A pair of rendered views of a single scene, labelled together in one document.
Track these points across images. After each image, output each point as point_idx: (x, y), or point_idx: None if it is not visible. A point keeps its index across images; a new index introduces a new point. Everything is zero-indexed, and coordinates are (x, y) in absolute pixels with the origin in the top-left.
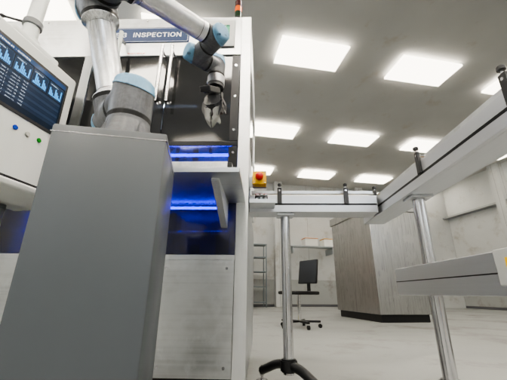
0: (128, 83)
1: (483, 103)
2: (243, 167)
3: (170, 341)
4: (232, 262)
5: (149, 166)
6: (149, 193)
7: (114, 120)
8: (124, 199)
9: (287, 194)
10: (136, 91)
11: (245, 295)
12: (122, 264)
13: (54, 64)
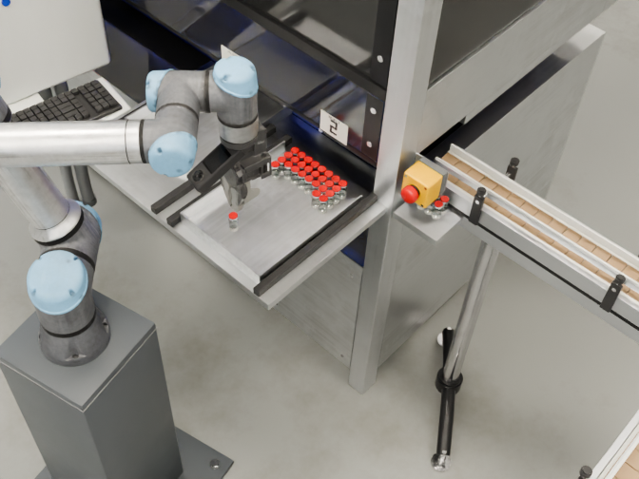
0: (39, 309)
1: None
2: (389, 151)
3: (288, 295)
4: (359, 274)
5: (77, 420)
6: (85, 435)
7: (44, 337)
8: (69, 429)
9: (521, 189)
10: (51, 317)
11: (372, 318)
12: (85, 458)
13: None
